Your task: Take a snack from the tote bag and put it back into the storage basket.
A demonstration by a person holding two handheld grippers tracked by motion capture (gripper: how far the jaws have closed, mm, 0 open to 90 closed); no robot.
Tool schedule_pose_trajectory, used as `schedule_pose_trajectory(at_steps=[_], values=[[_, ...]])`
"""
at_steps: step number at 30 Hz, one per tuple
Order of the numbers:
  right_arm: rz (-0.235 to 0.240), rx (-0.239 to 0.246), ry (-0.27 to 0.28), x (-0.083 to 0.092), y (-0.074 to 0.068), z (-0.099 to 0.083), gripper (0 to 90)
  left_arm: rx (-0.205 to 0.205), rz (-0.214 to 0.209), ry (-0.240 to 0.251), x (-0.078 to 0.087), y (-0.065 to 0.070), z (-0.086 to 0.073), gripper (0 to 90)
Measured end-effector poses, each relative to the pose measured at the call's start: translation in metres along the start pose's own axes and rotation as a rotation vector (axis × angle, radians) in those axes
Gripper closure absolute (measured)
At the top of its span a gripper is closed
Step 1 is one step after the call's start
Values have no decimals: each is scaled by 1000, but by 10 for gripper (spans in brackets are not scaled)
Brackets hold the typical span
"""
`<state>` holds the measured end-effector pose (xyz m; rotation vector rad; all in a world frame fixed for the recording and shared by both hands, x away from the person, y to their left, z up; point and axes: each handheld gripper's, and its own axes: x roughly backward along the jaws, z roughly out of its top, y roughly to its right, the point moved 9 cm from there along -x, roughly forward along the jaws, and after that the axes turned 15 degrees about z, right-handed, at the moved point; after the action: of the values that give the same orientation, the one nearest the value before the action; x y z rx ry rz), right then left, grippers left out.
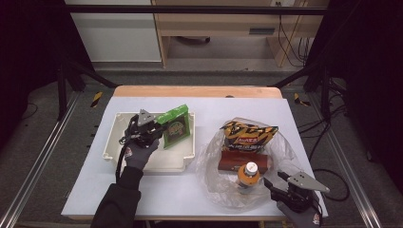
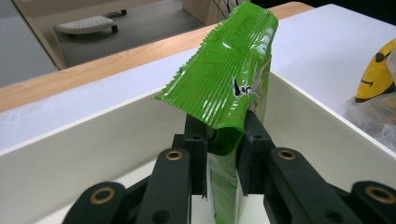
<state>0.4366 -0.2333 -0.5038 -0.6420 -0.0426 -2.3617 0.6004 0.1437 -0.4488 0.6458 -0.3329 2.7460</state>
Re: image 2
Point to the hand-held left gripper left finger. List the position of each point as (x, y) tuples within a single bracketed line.
[(169, 186)]

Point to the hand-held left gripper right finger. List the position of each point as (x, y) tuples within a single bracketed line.
[(289, 186)]

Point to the white plastic tray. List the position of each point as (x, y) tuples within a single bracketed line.
[(93, 149)]

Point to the clear plastic bag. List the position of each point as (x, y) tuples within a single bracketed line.
[(373, 121)]

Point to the green snack packet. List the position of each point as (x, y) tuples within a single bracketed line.
[(224, 71)]

